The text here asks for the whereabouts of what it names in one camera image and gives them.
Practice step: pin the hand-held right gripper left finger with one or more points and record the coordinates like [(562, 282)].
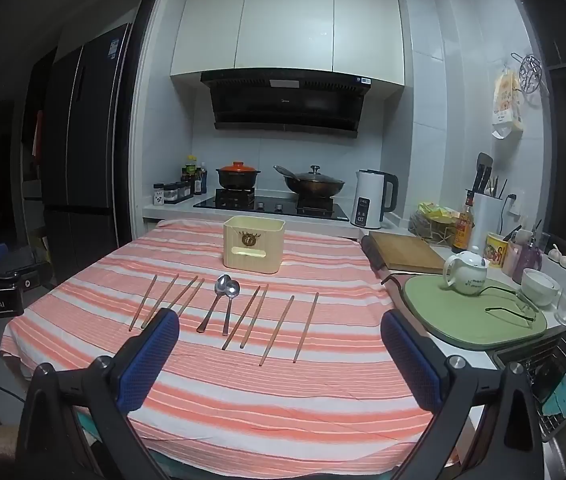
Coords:
[(148, 360)]

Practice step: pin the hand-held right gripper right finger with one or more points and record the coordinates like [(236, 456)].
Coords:
[(413, 365)]

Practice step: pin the brown wooden chopstick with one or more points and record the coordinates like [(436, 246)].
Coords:
[(143, 303), (241, 318), (160, 301), (254, 317), (183, 290), (192, 296), (306, 328), (277, 330)]

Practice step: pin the steel spoon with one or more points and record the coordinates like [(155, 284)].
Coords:
[(221, 283), (233, 288)]

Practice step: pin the cream plastic utensil box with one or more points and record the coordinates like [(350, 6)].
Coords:
[(253, 255)]

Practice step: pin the green mat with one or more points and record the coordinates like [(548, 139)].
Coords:
[(463, 320)]

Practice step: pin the orange white striped tablecloth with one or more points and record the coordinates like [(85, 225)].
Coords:
[(243, 400)]

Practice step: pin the white teapot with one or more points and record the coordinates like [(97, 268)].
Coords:
[(465, 270)]

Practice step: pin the black eyeglasses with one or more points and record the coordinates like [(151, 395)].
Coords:
[(510, 312)]

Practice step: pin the wooden cutting board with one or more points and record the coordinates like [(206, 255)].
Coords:
[(408, 252)]

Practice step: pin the steel sink dish rack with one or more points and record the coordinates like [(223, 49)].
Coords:
[(538, 360)]

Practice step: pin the bag of food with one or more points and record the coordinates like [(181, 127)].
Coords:
[(430, 232)]

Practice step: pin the yellow printed tub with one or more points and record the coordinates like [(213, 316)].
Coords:
[(497, 250)]

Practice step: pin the dark refrigerator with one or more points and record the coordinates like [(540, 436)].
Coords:
[(88, 150)]

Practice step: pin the red-labelled sauce bottle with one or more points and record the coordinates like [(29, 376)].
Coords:
[(463, 230)]

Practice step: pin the pink cup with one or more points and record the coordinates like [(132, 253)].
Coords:
[(510, 257)]

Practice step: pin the white bowl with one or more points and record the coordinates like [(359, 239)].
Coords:
[(540, 287)]

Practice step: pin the teal cloth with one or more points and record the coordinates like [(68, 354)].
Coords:
[(560, 397)]

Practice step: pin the purple bottle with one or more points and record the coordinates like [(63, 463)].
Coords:
[(528, 262)]

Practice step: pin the yellow snack bag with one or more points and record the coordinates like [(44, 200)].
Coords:
[(438, 211)]

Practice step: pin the white utensil holder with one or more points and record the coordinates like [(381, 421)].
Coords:
[(488, 220)]

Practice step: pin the white-labelled spice jar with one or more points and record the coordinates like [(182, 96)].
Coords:
[(158, 196)]

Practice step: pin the rack of spice jars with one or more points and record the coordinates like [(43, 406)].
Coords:
[(179, 192)]

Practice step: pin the white electric kettle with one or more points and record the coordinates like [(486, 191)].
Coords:
[(368, 200)]

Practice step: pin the dark sauce bottle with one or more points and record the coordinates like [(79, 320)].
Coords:
[(202, 180)]

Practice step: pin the yellow-capped oil bottle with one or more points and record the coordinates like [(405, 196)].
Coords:
[(191, 172)]

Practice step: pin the black glass cooktop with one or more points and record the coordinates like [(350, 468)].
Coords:
[(273, 207)]

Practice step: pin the black clay pot orange lid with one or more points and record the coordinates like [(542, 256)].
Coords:
[(237, 176)]

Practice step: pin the wok with glass lid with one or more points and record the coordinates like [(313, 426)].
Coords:
[(313, 184)]

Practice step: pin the grey spatula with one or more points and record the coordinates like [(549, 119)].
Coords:
[(485, 160)]

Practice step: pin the hanging yellow printed bag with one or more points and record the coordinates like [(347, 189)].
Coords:
[(508, 105)]

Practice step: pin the black range hood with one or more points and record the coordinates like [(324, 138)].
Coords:
[(283, 105)]

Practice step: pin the white wall outlet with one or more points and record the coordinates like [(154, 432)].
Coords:
[(512, 204)]

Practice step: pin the white wall cabinet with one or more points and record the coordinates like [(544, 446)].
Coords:
[(288, 25)]

